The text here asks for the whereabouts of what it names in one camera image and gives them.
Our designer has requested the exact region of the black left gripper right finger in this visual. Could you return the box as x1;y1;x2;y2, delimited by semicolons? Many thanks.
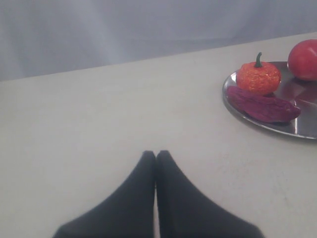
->
156;151;263;238

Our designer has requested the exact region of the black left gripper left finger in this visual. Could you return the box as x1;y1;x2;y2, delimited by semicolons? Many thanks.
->
54;151;156;238

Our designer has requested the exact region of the purple toy sweet potato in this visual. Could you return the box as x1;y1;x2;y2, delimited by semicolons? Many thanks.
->
227;86;301;123

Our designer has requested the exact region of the orange toy tangerine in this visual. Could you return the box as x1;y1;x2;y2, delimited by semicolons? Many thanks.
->
236;52;281;96

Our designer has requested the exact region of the round stainless steel plate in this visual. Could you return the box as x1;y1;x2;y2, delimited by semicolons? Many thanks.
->
222;61;317;140

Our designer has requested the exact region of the red toy apple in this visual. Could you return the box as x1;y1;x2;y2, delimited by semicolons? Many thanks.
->
287;39;317;81

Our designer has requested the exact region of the grey backdrop cloth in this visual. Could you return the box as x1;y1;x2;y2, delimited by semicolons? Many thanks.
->
0;0;317;81

